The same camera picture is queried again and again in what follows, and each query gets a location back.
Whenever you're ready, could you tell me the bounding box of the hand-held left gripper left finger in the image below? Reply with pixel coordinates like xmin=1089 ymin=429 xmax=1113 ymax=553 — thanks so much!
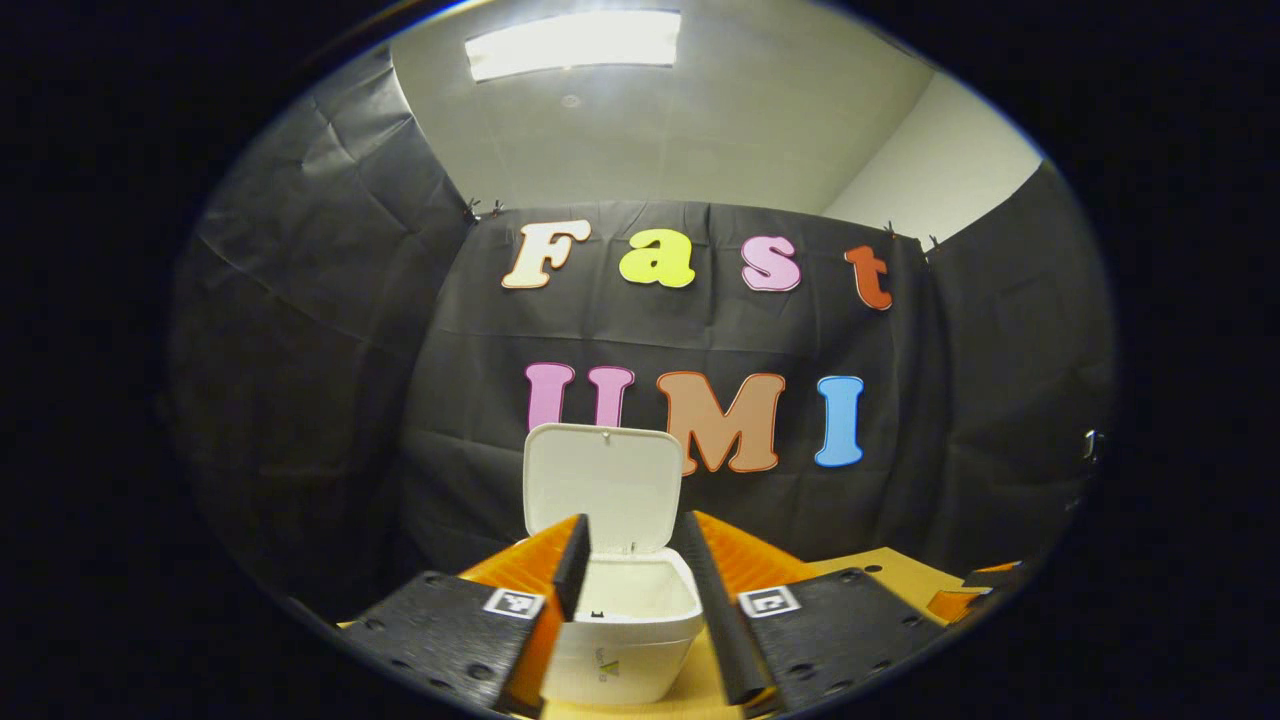
xmin=338 ymin=513 xmax=591 ymax=719

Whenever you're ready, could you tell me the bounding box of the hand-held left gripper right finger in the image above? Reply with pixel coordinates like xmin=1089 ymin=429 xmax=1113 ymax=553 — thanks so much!
xmin=672 ymin=510 xmax=949 ymax=716

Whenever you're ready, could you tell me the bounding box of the white desktop garbage bin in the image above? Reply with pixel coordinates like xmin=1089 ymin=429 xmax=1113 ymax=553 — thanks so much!
xmin=523 ymin=422 xmax=704 ymax=704

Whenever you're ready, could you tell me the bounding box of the black backdrop cloth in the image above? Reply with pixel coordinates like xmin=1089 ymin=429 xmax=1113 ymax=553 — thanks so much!
xmin=165 ymin=45 xmax=1116 ymax=621

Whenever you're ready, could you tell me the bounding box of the ceiling light panel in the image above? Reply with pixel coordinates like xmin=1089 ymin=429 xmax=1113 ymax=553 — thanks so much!
xmin=465 ymin=10 xmax=682 ymax=83

